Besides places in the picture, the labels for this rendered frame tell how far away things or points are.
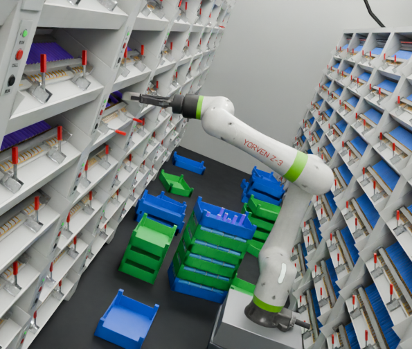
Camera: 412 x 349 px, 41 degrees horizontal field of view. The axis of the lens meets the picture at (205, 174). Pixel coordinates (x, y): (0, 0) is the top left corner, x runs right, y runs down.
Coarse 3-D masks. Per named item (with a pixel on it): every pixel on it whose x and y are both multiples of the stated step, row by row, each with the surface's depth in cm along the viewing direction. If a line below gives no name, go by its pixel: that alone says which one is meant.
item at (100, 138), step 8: (112, 104) 218; (128, 104) 222; (136, 104) 223; (128, 112) 224; (136, 112) 224; (112, 120) 201; (120, 120) 208; (128, 120) 214; (112, 128) 194; (120, 128) 206; (96, 136) 166; (104, 136) 181; (112, 136) 201; (96, 144) 174
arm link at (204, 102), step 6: (204, 96) 213; (198, 102) 210; (204, 102) 210; (210, 102) 210; (216, 102) 207; (222, 102) 207; (228, 102) 210; (198, 108) 210; (204, 108) 210; (228, 108) 206; (198, 114) 211
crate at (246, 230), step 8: (200, 200) 298; (200, 208) 289; (208, 208) 302; (216, 208) 303; (200, 216) 284; (216, 216) 303; (232, 216) 306; (240, 216) 307; (200, 224) 283; (208, 224) 284; (216, 224) 284; (224, 224) 285; (232, 224) 286; (248, 224) 300; (232, 232) 287; (240, 232) 288; (248, 232) 289
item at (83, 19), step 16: (48, 0) 93; (64, 0) 103; (80, 0) 106; (96, 0) 130; (112, 0) 130; (128, 0) 146; (48, 16) 95; (64, 16) 102; (80, 16) 110; (96, 16) 120; (112, 16) 132; (128, 16) 147
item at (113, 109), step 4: (120, 104) 216; (124, 104) 220; (112, 108) 204; (116, 108) 208; (120, 108) 215; (124, 108) 220; (104, 112) 193; (108, 112) 196; (112, 112) 202; (104, 116) 191; (104, 120) 190; (108, 120) 194
